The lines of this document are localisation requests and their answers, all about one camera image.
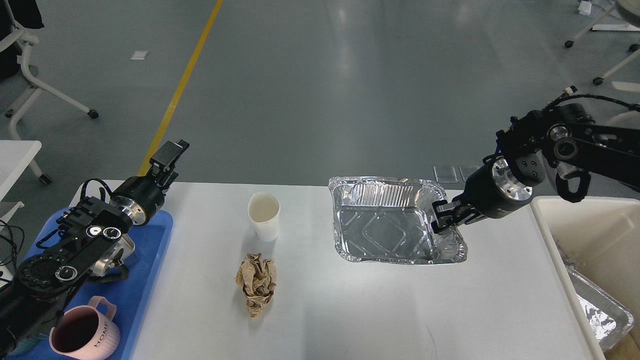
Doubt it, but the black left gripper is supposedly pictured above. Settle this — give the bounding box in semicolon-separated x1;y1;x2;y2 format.
109;139;190;226

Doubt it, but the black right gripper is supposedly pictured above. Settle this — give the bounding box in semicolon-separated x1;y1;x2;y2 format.
430;157;534;234

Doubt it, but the aluminium foil tray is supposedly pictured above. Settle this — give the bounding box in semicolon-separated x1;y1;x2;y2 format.
327;176;468;265

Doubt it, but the white paper cup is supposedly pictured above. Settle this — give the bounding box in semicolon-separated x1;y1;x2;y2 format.
247;191;281;242

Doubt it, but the pink mug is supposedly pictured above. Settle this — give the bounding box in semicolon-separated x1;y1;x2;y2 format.
48;295;121;360

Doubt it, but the stainless steel tray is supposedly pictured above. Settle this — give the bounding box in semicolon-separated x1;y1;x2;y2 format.
90;234;136;278

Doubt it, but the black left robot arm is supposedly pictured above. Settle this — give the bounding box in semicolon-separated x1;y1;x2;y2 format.
0;139;190;359

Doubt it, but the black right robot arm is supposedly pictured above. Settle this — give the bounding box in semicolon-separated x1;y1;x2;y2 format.
430;86;640;234

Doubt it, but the blue plastic tray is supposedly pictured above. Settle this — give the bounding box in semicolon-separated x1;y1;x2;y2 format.
0;207;174;360

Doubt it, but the crumpled brown paper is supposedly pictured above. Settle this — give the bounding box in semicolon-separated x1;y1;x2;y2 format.
234;253;277;320

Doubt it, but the white side table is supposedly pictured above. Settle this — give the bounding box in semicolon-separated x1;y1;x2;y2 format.
0;139;51;199

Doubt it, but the white bin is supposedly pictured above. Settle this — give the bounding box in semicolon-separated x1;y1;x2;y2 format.
530;196;640;360

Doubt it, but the grey office chair right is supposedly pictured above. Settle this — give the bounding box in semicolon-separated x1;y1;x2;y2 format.
605;111;640;130

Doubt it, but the white chair base top right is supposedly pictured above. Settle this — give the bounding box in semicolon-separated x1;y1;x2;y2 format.
564;0;640;112

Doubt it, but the teal mug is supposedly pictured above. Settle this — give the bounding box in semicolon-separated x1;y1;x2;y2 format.
7;333;49;357

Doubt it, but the black cable left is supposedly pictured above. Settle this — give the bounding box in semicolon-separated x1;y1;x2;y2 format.
0;220;25;273

